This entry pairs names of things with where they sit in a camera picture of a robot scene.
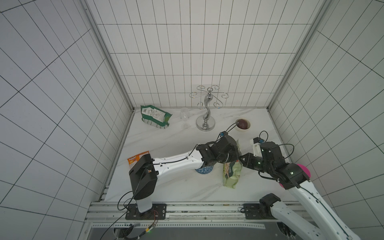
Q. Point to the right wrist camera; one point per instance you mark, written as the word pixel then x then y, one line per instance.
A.
pixel 256 142

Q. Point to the chrome cup holder stand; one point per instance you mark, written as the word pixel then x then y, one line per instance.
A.
pixel 206 122

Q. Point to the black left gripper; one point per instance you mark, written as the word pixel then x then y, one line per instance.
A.
pixel 235 156

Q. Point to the cream bowl with purple food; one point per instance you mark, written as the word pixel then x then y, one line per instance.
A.
pixel 242 125

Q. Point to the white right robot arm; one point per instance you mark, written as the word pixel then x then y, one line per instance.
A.
pixel 328 226

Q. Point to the orange snack packet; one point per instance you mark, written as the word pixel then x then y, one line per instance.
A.
pixel 134 159

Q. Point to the blue patterned breakfast bowl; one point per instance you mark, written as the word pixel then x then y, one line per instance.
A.
pixel 205 170

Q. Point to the aluminium mounting rail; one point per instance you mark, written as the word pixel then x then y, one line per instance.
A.
pixel 180 214

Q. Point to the clear glass cup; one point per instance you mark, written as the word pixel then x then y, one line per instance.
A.
pixel 184 114

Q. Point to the green oats bag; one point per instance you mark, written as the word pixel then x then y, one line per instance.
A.
pixel 232 173

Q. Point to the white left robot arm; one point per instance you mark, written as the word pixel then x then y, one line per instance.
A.
pixel 147 170

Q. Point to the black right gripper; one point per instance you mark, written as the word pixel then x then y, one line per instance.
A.
pixel 248 160

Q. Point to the green white snack bag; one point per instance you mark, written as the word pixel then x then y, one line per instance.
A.
pixel 155 117

